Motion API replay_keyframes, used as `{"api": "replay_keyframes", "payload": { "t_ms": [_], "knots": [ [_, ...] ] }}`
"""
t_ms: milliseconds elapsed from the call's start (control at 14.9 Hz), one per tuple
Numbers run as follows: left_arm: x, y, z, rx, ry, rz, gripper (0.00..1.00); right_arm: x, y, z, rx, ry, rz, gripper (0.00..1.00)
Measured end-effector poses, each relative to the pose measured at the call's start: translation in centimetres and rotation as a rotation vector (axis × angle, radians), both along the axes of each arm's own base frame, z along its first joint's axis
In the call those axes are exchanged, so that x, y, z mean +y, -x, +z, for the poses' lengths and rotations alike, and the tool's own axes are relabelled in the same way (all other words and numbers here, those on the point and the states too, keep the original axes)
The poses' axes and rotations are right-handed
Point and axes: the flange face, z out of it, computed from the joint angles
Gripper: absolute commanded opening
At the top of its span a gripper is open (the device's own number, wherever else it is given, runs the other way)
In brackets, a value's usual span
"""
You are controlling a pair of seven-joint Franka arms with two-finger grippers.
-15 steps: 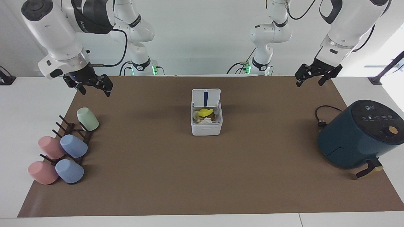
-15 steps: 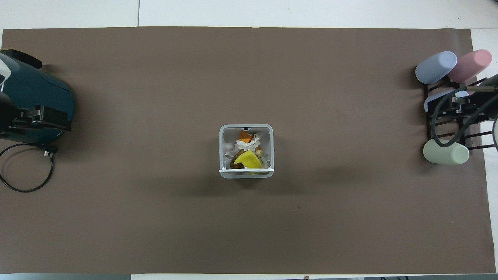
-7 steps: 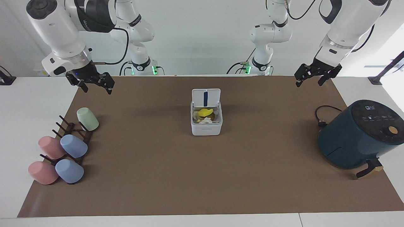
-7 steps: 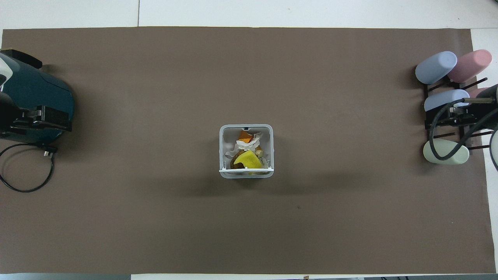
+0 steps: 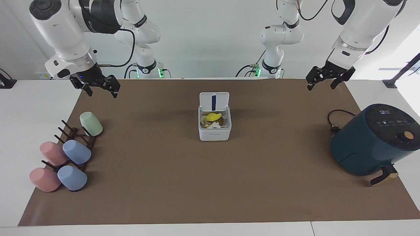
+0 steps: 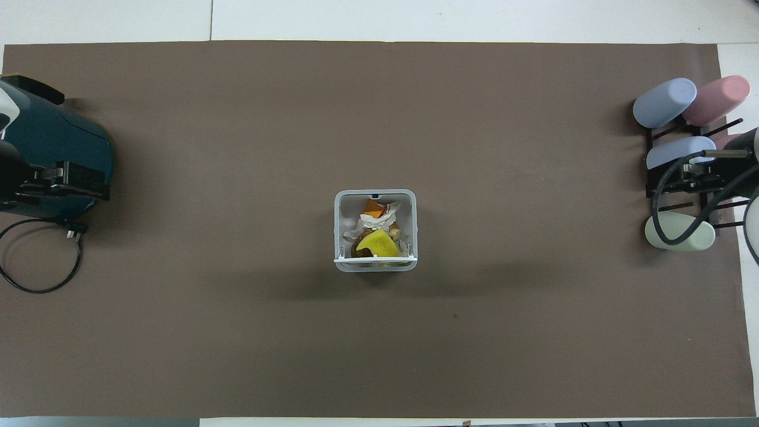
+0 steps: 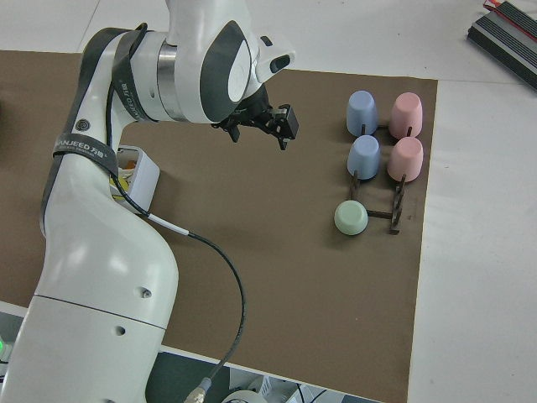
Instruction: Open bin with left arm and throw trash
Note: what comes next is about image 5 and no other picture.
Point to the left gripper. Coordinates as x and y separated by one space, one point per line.
335 70

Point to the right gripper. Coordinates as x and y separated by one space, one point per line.
89 74

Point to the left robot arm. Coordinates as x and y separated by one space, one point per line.
356 26

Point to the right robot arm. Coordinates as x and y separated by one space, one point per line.
55 29

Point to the brown trash scrap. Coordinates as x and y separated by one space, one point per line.
221 120

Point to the white trash bin with lid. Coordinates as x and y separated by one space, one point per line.
215 133

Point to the green cup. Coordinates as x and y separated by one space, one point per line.
91 124

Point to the dark wooden cup rack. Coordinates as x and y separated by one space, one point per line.
90 141

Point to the black stand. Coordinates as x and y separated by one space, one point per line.
398 75
6 82

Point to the blue cup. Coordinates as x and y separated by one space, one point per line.
77 152
72 178

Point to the dark teal air fryer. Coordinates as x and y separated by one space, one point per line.
370 141

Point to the pink cup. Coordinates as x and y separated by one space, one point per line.
44 179
52 153

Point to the yellow peel scrap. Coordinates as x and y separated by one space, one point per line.
213 116

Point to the white crumpled paper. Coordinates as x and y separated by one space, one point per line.
214 125

